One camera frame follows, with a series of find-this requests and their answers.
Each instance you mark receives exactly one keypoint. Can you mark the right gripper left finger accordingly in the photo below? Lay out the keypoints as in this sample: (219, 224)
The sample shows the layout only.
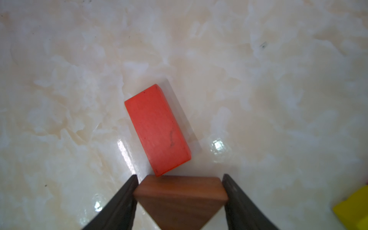
(119, 213)

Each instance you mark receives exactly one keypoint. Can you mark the brown triangle block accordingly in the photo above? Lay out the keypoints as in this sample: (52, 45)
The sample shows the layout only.
(181, 202)

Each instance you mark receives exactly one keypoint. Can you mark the red block middle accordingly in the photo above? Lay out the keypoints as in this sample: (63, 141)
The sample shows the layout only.
(161, 137)

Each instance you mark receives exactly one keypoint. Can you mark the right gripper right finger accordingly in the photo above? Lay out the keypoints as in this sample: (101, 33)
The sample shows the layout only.
(241, 212)

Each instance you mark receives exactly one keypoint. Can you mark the yellow block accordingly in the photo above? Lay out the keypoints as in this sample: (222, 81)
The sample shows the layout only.
(353, 212)

